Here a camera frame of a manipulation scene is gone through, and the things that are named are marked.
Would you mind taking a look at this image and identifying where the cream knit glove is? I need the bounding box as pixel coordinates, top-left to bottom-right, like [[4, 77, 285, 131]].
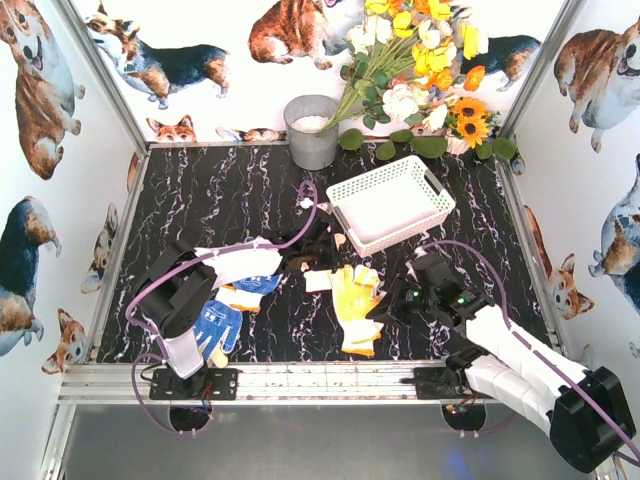
[[300, 232, 347, 293]]

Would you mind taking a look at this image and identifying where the yellow coated work glove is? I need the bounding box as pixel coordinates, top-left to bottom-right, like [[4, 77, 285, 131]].
[[330, 264, 384, 327]]

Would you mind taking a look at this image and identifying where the blue dotted glove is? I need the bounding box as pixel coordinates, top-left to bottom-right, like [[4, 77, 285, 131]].
[[215, 274, 282, 312], [194, 300, 243, 358]]

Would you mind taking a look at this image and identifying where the white glove orange cuff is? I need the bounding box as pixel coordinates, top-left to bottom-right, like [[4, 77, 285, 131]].
[[341, 319, 384, 357]]

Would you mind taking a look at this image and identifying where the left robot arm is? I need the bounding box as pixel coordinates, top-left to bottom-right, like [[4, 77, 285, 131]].
[[125, 210, 341, 380]]

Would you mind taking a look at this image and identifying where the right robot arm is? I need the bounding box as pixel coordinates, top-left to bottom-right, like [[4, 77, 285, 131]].
[[367, 253, 636, 479]]

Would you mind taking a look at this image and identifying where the white plastic storage basket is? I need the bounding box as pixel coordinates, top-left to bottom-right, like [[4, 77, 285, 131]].
[[326, 155, 456, 258]]

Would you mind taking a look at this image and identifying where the grey metal bucket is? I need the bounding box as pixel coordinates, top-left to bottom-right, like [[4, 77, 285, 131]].
[[283, 95, 338, 171]]

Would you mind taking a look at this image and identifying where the cream glove under blue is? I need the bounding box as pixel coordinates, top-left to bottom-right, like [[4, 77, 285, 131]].
[[207, 348, 228, 369]]

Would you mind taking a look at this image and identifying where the sunflower pot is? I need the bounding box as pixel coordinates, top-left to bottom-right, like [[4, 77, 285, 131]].
[[443, 97, 501, 155]]

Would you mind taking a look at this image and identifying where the artificial flower bouquet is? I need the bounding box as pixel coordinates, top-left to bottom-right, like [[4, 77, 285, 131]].
[[325, 1, 489, 131]]

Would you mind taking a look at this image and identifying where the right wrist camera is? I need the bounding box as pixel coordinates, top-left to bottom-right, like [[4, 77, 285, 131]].
[[406, 246, 431, 283]]

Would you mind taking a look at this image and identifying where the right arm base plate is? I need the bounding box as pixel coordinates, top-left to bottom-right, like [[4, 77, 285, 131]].
[[399, 365, 497, 403]]

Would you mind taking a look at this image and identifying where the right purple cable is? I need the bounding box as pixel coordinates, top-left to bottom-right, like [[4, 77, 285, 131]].
[[424, 239, 640, 464]]

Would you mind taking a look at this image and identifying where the purple cable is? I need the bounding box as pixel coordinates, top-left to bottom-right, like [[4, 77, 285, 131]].
[[424, 239, 640, 464], [124, 179, 319, 435]]

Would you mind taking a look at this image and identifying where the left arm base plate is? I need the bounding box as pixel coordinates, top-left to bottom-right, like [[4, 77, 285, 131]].
[[149, 366, 239, 400]]

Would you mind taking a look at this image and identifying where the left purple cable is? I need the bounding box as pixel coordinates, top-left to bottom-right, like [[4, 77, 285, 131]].
[[124, 179, 319, 435]]

